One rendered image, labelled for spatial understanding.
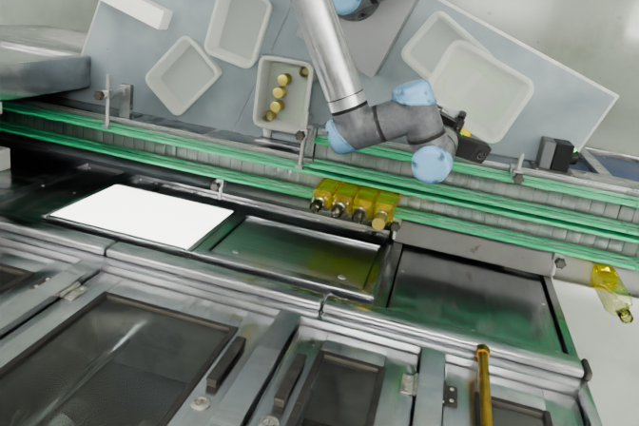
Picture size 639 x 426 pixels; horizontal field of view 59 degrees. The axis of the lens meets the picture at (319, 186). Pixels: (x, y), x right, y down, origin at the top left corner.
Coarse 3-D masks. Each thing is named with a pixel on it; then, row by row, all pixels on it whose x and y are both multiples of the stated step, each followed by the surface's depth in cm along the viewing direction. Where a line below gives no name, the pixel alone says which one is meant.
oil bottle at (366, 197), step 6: (366, 186) 164; (360, 192) 158; (366, 192) 159; (372, 192) 160; (378, 192) 162; (360, 198) 153; (366, 198) 154; (372, 198) 155; (354, 204) 151; (360, 204) 151; (366, 204) 150; (372, 204) 151; (354, 210) 151; (366, 210) 151; (372, 210) 153; (366, 216) 151
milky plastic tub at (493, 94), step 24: (456, 48) 138; (456, 72) 140; (480, 72) 138; (504, 72) 136; (456, 96) 141; (480, 96) 140; (504, 96) 138; (528, 96) 130; (480, 120) 141; (504, 120) 137
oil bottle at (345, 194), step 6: (342, 186) 161; (348, 186) 162; (354, 186) 162; (360, 186) 165; (336, 192) 155; (342, 192) 156; (348, 192) 157; (354, 192) 157; (336, 198) 152; (342, 198) 152; (348, 198) 152; (354, 198) 155; (348, 204) 152; (348, 210) 152
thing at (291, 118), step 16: (272, 64) 179; (288, 64) 178; (304, 64) 169; (272, 80) 180; (304, 80) 178; (256, 96) 176; (272, 96) 182; (288, 96) 181; (304, 96) 179; (256, 112) 177; (288, 112) 182; (304, 112) 173; (272, 128) 177; (288, 128) 176
